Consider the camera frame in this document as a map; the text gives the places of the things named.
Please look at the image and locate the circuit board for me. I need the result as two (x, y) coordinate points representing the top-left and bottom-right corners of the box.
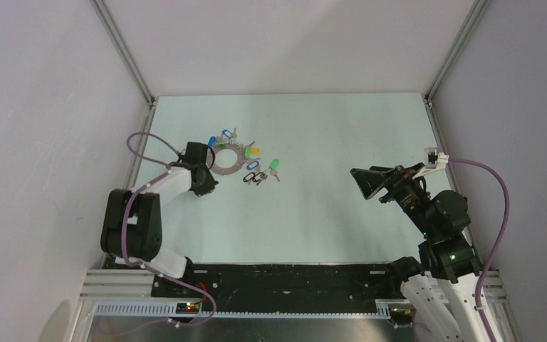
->
(174, 301), (202, 316)
(390, 307), (415, 319)

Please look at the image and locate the aluminium frame post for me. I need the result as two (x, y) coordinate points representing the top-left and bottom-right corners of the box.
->
(90, 0), (155, 108)
(424, 0), (491, 108)

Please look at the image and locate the grey cable duct strip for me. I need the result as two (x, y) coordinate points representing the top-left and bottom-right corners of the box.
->
(94, 301), (391, 319)

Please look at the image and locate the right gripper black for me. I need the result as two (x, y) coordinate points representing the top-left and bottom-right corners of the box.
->
(349, 162), (436, 237)

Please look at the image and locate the black tag key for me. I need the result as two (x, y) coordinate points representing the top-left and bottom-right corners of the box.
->
(251, 172), (268, 186)
(243, 172), (258, 184)

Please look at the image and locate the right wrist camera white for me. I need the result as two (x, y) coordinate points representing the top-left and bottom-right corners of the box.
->
(415, 147), (449, 178)

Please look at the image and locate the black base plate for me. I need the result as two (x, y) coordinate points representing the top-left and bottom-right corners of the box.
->
(151, 264), (404, 313)

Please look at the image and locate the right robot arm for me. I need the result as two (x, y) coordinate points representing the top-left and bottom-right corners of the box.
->
(350, 163), (501, 341)

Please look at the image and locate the right circuit board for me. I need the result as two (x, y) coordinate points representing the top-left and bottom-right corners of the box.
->
(390, 307), (415, 319)

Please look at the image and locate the green tag key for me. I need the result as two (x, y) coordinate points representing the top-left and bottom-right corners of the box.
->
(269, 159), (280, 182)

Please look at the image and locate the right aluminium frame post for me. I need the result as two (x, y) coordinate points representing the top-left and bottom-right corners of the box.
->
(424, 0), (491, 108)

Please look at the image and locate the left aluminium frame post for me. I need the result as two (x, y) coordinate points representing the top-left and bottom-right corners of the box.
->
(90, 0), (155, 108)

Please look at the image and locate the left circuit board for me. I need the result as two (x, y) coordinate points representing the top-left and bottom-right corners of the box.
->
(174, 301), (202, 316)

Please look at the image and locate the grey toothed keyring disc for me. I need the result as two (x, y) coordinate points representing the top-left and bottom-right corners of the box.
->
(209, 142), (248, 176)

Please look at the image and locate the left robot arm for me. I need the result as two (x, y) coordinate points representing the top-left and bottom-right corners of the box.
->
(100, 142), (218, 297)

